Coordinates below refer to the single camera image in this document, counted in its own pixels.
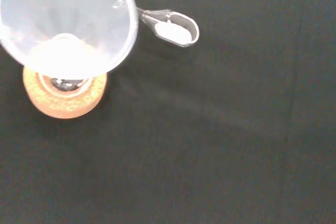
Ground clear plastic funnel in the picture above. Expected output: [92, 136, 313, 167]
[0, 0, 139, 81]

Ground clear round-bottom flask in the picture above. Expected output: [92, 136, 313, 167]
[39, 73, 92, 93]

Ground black cloth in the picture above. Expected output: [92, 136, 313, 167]
[0, 0, 336, 224]

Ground cork ring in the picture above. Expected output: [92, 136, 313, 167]
[22, 65, 109, 120]

